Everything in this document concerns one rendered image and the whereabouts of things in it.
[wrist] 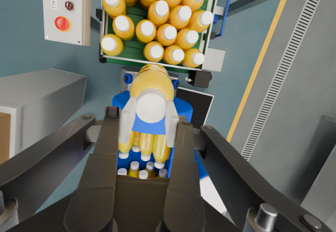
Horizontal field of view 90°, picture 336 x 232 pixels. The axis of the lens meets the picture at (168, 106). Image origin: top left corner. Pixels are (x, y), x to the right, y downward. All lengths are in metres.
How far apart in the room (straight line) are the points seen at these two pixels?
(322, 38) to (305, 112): 0.87
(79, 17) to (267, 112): 2.16
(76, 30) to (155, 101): 0.44
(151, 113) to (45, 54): 1.67
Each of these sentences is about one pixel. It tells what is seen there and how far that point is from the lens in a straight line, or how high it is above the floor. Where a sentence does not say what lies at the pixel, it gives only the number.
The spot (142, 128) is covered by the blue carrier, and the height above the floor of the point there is 1.23.
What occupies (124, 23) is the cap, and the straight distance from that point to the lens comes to 0.57.
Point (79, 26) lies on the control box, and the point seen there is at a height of 1.10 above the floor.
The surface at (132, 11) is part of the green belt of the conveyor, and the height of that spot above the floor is 0.90.
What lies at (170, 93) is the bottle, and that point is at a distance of 0.24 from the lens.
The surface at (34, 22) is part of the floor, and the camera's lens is 1.87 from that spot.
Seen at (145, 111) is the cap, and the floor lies 1.48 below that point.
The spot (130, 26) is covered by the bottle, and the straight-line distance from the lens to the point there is 0.61.
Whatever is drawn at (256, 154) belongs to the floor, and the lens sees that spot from 2.57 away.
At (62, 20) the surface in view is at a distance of 0.60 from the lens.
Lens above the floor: 1.68
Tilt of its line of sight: 70 degrees down
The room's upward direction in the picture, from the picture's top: 149 degrees clockwise
